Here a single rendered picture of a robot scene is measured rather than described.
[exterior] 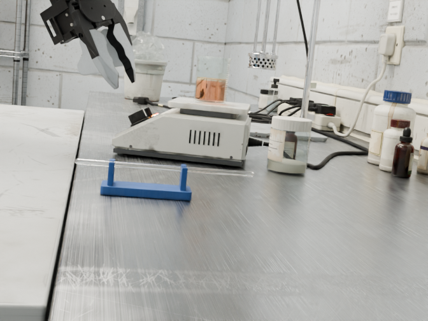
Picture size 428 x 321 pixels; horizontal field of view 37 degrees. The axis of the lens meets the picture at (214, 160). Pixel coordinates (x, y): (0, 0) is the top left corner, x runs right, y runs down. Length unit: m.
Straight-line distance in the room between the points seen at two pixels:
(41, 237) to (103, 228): 0.06
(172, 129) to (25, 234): 0.44
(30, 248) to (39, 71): 2.96
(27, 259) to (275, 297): 0.18
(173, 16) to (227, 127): 2.54
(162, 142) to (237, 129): 0.11
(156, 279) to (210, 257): 0.07
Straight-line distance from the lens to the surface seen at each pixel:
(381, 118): 1.15
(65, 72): 3.45
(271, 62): 1.44
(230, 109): 0.95
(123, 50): 1.01
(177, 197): 0.71
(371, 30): 1.68
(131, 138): 0.97
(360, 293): 0.49
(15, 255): 0.51
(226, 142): 0.95
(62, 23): 1.02
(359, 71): 1.72
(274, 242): 0.59
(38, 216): 0.62
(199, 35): 3.48
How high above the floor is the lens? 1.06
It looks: 9 degrees down
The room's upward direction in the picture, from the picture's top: 6 degrees clockwise
